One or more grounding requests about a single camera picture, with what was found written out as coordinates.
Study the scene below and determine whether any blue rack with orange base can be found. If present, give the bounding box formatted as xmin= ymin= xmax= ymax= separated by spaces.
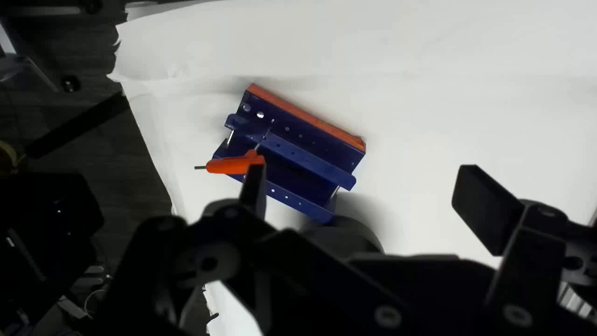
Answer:
xmin=209 ymin=83 xmax=367 ymax=226

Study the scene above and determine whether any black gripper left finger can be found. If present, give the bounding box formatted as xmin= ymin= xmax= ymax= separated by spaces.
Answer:
xmin=113 ymin=163 xmax=281 ymax=336

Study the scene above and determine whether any white paper sheet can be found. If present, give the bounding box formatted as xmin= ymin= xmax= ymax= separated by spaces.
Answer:
xmin=108 ymin=0 xmax=597 ymax=336

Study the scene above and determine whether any orange handle screwdriver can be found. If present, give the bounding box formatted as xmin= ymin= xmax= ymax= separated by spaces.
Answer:
xmin=192 ymin=148 xmax=268 ymax=178

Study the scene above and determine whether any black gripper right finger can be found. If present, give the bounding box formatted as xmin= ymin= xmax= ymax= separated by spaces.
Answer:
xmin=449 ymin=163 xmax=597 ymax=336

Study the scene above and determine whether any black metal strut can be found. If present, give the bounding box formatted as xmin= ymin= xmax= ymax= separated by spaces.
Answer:
xmin=24 ymin=92 xmax=130 ymax=159

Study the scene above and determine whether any black equipment block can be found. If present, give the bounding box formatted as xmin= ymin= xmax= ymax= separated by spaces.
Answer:
xmin=0 ymin=172 xmax=106 ymax=320

